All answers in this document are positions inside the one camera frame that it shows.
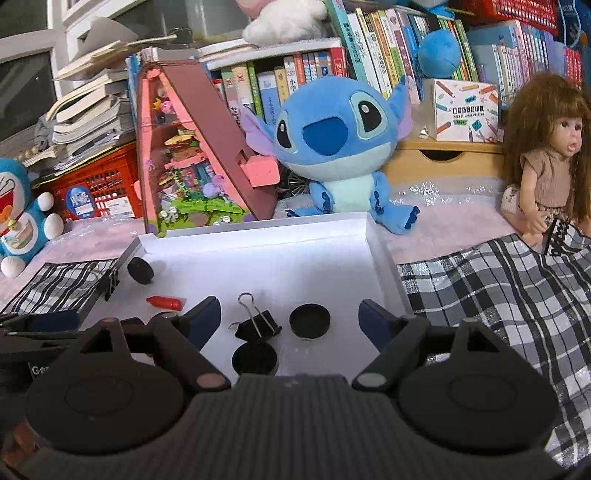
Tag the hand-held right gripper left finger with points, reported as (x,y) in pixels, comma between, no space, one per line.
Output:
(203,318)

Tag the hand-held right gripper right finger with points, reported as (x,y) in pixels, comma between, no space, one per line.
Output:
(374,318)

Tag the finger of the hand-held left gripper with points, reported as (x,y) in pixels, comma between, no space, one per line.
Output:
(55,321)
(27,340)

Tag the large black binder clip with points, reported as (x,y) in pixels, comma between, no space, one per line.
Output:
(256,318)

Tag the black round disc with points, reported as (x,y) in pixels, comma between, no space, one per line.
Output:
(309,319)
(140,270)

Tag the white cardboard box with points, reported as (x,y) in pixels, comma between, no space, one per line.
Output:
(277,263)

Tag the small black binder clip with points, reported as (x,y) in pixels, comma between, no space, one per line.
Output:
(111,281)

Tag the blue robot cat plush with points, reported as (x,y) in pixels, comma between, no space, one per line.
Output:
(23,217)

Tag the black white plaid blanket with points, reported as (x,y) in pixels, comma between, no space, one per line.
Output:
(485,286)

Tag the red plastic crate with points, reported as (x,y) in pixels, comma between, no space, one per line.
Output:
(101,184)

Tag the pink triangular miniature house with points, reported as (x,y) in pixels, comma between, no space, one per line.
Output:
(194,161)

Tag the wooden drawer box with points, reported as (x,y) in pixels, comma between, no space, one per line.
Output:
(438,159)

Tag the blue alien plush toy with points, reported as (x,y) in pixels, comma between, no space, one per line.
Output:
(341,138)

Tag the stack of open books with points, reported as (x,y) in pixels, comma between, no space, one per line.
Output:
(92,106)

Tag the white pencil print carton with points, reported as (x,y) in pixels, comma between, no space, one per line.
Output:
(466,110)

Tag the brown haired doll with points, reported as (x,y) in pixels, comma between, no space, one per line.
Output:
(549,161)

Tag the row of colourful books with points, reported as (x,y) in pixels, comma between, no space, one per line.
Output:
(369,55)

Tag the blue round plush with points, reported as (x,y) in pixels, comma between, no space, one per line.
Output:
(438,53)

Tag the pink white plush toy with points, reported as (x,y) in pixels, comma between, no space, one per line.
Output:
(284,18)

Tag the red plastic basket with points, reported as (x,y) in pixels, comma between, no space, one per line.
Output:
(521,11)

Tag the blue box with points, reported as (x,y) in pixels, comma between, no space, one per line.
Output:
(575,23)

